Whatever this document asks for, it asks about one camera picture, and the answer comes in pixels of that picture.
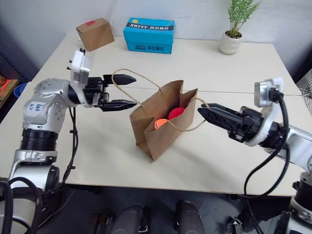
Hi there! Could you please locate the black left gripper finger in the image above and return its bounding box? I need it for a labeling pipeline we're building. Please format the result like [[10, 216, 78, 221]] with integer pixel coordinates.
[[103, 73, 137, 87], [99, 98, 138, 113]]

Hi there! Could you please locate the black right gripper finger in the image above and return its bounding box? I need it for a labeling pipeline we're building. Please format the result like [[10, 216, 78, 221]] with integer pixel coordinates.
[[200, 102, 241, 118], [197, 107, 245, 134]]

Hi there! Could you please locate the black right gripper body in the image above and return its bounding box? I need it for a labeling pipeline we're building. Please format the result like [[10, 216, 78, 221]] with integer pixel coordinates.
[[228, 106, 266, 144]]

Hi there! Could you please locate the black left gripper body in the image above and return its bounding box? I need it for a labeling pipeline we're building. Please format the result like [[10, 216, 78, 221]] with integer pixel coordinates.
[[82, 77, 110, 108]]

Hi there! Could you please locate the brown paper bag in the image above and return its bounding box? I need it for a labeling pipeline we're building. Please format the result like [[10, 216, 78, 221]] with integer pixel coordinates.
[[111, 69, 212, 162]]

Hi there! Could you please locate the red plush toy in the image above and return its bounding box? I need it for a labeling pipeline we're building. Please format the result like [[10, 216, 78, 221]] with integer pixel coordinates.
[[168, 107, 186, 121]]

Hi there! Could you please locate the orange plush toy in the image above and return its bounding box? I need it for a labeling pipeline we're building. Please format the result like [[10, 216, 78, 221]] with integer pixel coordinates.
[[154, 118, 169, 130]]

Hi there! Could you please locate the blue shoe box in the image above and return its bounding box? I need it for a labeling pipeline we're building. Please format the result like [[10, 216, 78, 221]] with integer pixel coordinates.
[[122, 17, 176, 55]]

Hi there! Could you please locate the brown cardboard box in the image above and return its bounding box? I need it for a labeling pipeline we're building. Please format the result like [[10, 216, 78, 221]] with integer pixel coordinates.
[[75, 18, 116, 53]]

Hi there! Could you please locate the striped grey cloth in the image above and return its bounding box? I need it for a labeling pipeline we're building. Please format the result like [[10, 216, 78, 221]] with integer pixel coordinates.
[[295, 69, 312, 114]]

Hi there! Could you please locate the white plant pot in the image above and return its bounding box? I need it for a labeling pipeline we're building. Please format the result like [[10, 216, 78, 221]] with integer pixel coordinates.
[[218, 30, 243, 55]]

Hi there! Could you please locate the wooden tray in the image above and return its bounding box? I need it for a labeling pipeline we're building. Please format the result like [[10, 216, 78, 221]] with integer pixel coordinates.
[[0, 75, 20, 111]]

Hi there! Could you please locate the green leafy plant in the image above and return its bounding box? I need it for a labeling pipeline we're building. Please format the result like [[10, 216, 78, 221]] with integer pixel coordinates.
[[226, 0, 262, 39]]

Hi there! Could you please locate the dark rounded shape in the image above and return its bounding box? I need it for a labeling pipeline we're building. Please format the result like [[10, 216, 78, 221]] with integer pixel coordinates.
[[114, 204, 151, 234], [175, 199, 208, 234]]

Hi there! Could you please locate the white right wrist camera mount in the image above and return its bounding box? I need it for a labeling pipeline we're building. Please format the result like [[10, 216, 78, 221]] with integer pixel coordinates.
[[248, 77, 285, 147]]

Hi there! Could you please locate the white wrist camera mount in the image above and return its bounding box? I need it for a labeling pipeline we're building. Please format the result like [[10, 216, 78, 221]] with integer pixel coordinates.
[[67, 47, 94, 90], [248, 77, 285, 147]]

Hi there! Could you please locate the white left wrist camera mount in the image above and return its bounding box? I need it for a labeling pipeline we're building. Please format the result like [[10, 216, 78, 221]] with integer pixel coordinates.
[[67, 47, 94, 90]]

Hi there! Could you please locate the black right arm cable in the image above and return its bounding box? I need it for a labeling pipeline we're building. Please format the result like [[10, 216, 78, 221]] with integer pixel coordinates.
[[243, 86, 293, 198]]

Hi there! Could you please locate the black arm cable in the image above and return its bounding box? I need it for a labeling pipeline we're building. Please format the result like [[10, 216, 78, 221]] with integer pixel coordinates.
[[61, 106, 79, 189], [243, 86, 293, 198]]

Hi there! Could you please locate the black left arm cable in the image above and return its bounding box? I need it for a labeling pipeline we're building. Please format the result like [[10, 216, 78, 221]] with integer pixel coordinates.
[[61, 106, 79, 189]]

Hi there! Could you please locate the thick black torso cable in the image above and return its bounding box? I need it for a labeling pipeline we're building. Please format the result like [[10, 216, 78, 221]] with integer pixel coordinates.
[[0, 177, 46, 234]]

